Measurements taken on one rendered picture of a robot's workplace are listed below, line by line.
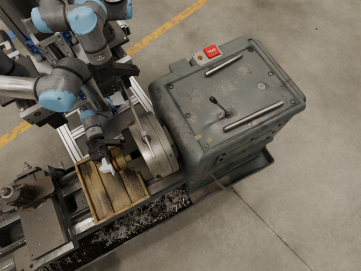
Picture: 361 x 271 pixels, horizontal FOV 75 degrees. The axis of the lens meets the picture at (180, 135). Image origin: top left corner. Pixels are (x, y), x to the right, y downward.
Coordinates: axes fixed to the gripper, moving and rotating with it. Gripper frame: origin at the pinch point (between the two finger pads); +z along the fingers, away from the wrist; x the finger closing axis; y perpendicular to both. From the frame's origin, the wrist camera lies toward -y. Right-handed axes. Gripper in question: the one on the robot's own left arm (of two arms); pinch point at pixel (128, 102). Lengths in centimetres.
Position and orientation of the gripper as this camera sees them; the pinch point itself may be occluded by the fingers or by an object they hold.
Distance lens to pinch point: 95.2
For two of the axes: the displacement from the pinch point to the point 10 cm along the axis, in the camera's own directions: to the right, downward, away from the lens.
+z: 1.6, 6.3, 7.6
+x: 4.3, 6.5, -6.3
